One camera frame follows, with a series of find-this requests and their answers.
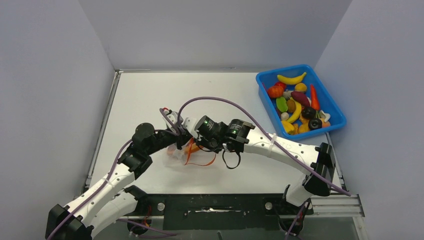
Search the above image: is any clear zip top bag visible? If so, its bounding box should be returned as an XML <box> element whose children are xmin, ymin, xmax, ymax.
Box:
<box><xmin>162</xmin><ymin>138</ymin><xmax>217</xmax><ymax>168</ymax></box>

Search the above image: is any orange toy pumpkin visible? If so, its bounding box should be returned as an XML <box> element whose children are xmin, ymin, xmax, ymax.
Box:
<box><xmin>266</xmin><ymin>85</ymin><xmax>285</xmax><ymax>99</ymax></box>

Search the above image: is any purple toy sweet potato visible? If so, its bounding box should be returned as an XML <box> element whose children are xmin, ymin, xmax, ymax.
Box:
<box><xmin>290</xmin><ymin>91</ymin><xmax>311</xmax><ymax>107</ymax></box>

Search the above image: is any dark toy eggplant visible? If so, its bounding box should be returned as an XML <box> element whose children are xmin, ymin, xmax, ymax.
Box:
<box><xmin>301</xmin><ymin>106</ymin><xmax>317</xmax><ymax>120</ymax></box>
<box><xmin>308</xmin><ymin>118</ymin><xmax>323</xmax><ymax>131</ymax></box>

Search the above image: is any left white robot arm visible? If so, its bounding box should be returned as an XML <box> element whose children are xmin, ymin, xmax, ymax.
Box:
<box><xmin>45</xmin><ymin>123</ymin><xmax>197</xmax><ymax>240</ymax></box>

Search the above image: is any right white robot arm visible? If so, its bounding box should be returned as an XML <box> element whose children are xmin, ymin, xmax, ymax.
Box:
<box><xmin>182</xmin><ymin>115</ymin><xmax>336</xmax><ymax>214</ymax></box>

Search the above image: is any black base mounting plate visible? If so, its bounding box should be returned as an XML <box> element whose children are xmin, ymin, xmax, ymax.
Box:
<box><xmin>123</xmin><ymin>185</ymin><xmax>314</xmax><ymax>234</ymax></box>

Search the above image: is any white toy mushroom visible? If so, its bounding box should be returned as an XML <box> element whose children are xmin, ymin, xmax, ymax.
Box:
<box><xmin>280</xmin><ymin>112</ymin><xmax>290</xmax><ymax>121</ymax></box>

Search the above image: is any yellow toy lemon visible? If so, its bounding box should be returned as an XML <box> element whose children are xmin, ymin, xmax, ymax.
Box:
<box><xmin>281</xmin><ymin>120</ymin><xmax>296</xmax><ymax>135</ymax></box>

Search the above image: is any green toy starfruit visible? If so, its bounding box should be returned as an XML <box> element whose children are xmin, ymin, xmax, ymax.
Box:
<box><xmin>275</xmin><ymin>96</ymin><xmax>288</xmax><ymax>113</ymax></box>

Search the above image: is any blue plastic bin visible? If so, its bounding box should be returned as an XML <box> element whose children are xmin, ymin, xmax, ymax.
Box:
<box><xmin>256</xmin><ymin>64</ymin><xmax>347</xmax><ymax>141</ymax></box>

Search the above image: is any red toy tomato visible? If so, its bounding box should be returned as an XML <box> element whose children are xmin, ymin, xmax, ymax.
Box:
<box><xmin>274</xmin><ymin>81</ymin><xmax>287</xmax><ymax>90</ymax></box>

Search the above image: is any yellow toy banana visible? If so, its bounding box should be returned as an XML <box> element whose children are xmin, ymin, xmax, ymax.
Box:
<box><xmin>277</xmin><ymin>72</ymin><xmax>307</xmax><ymax>85</ymax></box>
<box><xmin>287</xmin><ymin>101</ymin><xmax>302</xmax><ymax>124</ymax></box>

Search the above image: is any orange toy carrot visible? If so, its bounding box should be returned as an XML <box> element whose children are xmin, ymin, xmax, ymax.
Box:
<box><xmin>310</xmin><ymin>84</ymin><xmax>321</xmax><ymax>111</ymax></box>

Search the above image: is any white toy garlic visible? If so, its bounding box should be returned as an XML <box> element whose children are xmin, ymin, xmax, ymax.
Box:
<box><xmin>319</xmin><ymin>110</ymin><xmax>331</xmax><ymax>123</ymax></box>

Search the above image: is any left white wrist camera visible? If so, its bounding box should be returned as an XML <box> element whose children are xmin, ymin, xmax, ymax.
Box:
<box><xmin>159</xmin><ymin>107</ymin><xmax>180</xmax><ymax>135</ymax></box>

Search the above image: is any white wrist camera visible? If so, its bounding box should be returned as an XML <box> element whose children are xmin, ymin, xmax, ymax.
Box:
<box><xmin>159</xmin><ymin>107</ymin><xmax>180</xmax><ymax>135</ymax></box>
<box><xmin>182</xmin><ymin>117</ymin><xmax>199</xmax><ymax>139</ymax></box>

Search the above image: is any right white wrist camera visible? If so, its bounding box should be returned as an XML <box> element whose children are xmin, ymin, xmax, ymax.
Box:
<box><xmin>182</xmin><ymin>117</ymin><xmax>199</xmax><ymax>139</ymax></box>

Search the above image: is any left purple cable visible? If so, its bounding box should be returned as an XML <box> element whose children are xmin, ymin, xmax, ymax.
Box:
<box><xmin>46</xmin><ymin>107</ymin><xmax>181</xmax><ymax>240</ymax></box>

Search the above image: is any purple cable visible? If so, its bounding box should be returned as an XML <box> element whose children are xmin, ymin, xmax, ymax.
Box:
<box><xmin>177</xmin><ymin>96</ymin><xmax>352</xmax><ymax>197</ymax></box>
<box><xmin>46</xmin><ymin>107</ymin><xmax>181</xmax><ymax>240</ymax></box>

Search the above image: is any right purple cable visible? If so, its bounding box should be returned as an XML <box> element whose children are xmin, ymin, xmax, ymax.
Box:
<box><xmin>177</xmin><ymin>96</ymin><xmax>352</xmax><ymax>197</ymax></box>

